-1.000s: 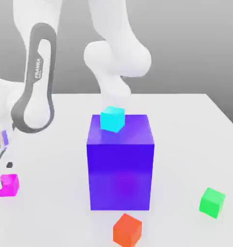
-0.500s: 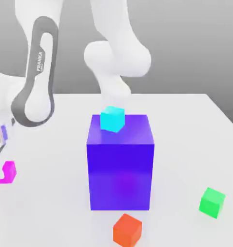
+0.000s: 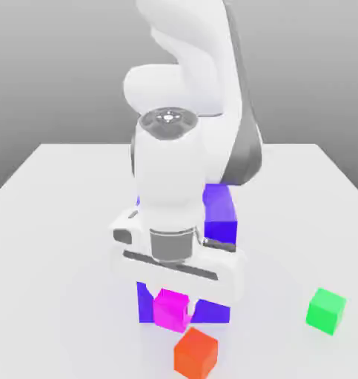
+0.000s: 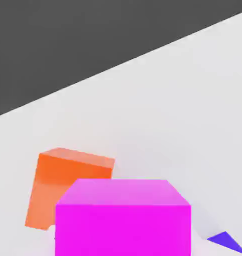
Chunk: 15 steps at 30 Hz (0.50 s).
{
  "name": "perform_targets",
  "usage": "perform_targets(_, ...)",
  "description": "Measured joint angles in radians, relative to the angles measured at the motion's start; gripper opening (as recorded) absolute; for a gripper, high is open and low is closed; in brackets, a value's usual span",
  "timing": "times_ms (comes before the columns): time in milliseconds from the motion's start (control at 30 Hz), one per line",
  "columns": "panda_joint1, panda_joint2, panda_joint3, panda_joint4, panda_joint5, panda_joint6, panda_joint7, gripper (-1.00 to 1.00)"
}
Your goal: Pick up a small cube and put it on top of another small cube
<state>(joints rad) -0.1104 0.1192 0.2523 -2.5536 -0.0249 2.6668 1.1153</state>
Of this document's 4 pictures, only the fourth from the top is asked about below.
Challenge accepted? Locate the small purple cube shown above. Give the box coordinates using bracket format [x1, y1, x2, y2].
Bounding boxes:
[206, 231, 242, 256]

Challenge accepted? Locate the small magenta cube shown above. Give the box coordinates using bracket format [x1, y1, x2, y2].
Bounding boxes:
[55, 178, 192, 256]

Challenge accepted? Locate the large orange box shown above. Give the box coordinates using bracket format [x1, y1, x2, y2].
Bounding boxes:
[24, 147, 116, 231]

